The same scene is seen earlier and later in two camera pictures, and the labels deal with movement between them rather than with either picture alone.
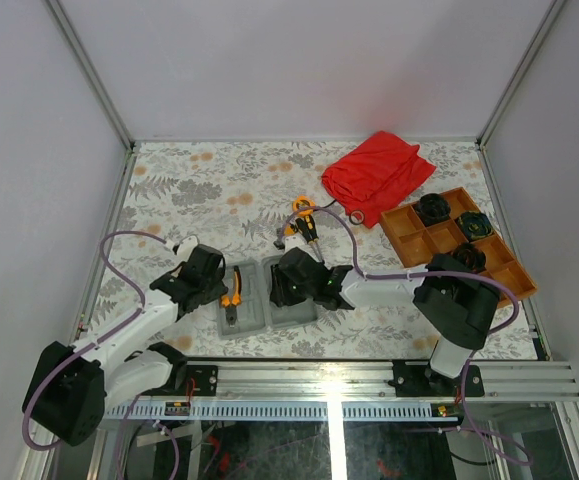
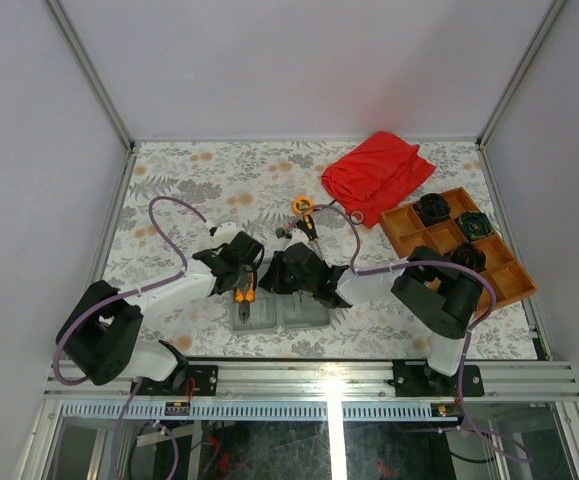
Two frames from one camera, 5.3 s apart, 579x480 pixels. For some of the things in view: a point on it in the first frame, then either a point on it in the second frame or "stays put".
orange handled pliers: (231, 304) -> (244, 302)
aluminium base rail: (349, 390) stays put
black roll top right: (474, 225) stays put
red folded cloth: (376, 174) stays put
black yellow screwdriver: (306, 224) stays put
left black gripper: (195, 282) -> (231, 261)
